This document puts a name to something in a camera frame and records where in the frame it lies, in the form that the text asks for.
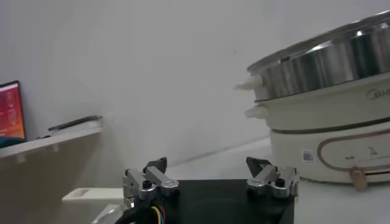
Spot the flat black box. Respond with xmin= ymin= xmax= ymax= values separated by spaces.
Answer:
xmin=48 ymin=114 xmax=104 ymax=132

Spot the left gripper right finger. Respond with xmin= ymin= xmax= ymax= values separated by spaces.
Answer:
xmin=246 ymin=156 xmax=300 ymax=200

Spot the glass lid with white handle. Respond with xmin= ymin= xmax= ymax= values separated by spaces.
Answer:
xmin=62 ymin=187 xmax=130 ymax=224

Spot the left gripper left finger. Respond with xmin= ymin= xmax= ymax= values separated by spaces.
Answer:
xmin=122 ymin=156 xmax=180 ymax=201

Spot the cream cooker base with knob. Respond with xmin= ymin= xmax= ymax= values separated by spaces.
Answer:
xmin=269 ymin=121 xmax=390 ymax=191

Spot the left gripper cable bundle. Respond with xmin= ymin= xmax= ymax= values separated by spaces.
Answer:
xmin=115 ymin=204 xmax=167 ymax=224

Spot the flat white box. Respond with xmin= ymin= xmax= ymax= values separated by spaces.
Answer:
xmin=50 ymin=119 xmax=103 ymax=135

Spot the white side desk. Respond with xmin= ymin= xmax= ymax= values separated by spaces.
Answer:
xmin=0 ymin=126 xmax=103 ymax=162

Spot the laptop screen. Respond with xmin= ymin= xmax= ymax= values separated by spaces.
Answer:
xmin=0 ymin=80 xmax=27 ymax=142

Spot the stainless steel steamer basket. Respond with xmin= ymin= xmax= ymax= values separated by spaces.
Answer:
xmin=234 ymin=10 xmax=390 ymax=101

